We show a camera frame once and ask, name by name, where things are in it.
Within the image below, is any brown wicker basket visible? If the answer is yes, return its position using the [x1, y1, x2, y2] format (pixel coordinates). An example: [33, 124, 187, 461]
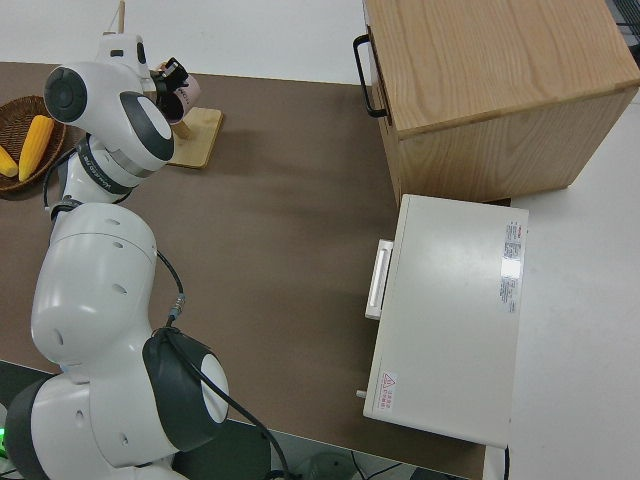
[0, 96, 68, 194]

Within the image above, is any black cabinet handle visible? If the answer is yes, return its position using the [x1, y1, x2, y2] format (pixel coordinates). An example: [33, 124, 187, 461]
[352, 34, 389, 119]

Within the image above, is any wooden cabinet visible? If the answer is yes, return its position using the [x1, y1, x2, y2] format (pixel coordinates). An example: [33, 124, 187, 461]
[362, 0, 640, 204]

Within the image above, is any white toaster oven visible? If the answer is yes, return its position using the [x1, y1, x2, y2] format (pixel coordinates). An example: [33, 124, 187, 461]
[355, 193, 530, 448]

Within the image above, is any wooden mug tree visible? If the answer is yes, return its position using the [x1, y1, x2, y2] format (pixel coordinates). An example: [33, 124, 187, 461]
[102, 0, 224, 169]

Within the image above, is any yellow corn cob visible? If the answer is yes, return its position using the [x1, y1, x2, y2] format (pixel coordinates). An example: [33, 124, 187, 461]
[18, 114, 55, 181]
[0, 144, 19, 178]

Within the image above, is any pink mug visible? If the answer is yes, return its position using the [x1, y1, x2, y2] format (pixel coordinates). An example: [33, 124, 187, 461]
[159, 62, 202, 125]

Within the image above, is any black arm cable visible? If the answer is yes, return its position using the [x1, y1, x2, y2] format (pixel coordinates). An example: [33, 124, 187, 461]
[42, 149, 294, 480]

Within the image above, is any brown table mat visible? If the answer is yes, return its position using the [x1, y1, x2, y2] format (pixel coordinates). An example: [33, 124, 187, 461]
[0, 62, 511, 480]

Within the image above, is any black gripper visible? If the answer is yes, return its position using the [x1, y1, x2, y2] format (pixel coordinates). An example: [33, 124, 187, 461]
[149, 57, 189, 104]

